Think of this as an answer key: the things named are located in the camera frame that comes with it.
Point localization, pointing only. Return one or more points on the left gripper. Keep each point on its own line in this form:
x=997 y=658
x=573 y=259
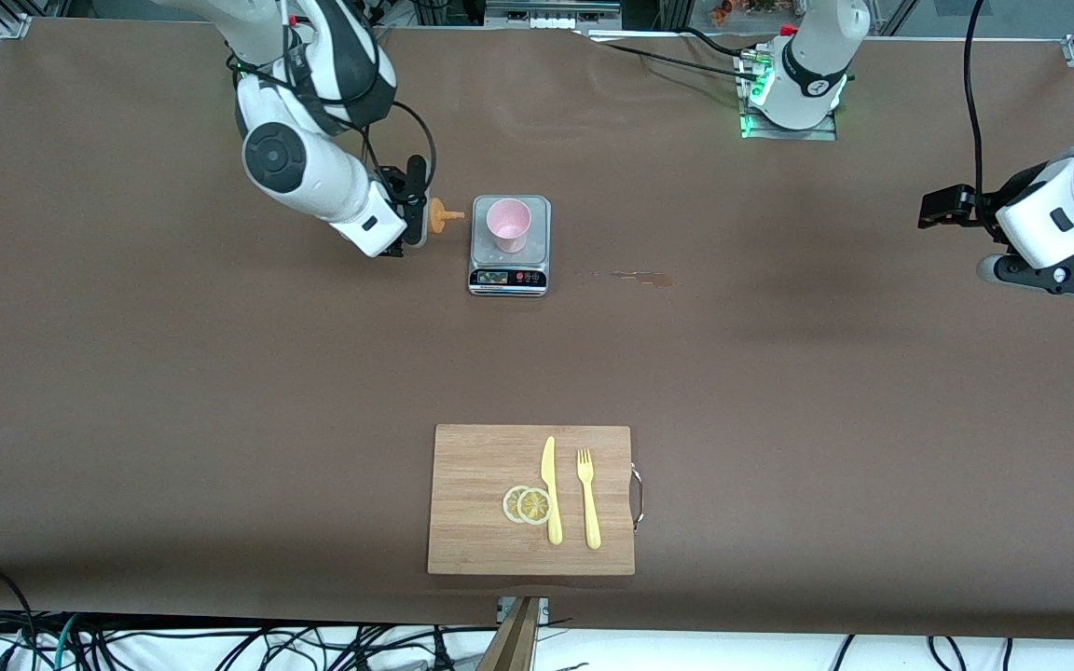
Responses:
x=980 y=207

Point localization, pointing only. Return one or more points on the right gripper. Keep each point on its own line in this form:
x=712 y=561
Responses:
x=394 y=186

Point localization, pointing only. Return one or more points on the squeeze bottle with orange cap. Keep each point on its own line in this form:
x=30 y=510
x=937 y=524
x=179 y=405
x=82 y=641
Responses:
x=439 y=216

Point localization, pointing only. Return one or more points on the pink paper cup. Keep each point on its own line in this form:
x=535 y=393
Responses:
x=508 y=224

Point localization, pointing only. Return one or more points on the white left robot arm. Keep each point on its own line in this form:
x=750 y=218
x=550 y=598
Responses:
x=817 y=75

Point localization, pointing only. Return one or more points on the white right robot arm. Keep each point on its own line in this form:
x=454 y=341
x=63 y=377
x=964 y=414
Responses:
x=304 y=168

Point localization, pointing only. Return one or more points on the silver digital kitchen scale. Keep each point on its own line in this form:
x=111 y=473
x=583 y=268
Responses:
x=509 y=275

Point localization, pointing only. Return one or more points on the wooden cutting board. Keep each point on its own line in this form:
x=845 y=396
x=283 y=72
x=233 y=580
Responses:
x=481 y=466

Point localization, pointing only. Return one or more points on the yellow plastic knife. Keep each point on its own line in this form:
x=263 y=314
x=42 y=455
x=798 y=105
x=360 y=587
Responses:
x=551 y=485

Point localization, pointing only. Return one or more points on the lemon slice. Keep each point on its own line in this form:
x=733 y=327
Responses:
x=509 y=504
x=534 y=506

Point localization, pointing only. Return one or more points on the yellow plastic fork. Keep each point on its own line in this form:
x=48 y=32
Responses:
x=589 y=508

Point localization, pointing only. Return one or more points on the wooden post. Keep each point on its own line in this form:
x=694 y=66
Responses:
x=514 y=643

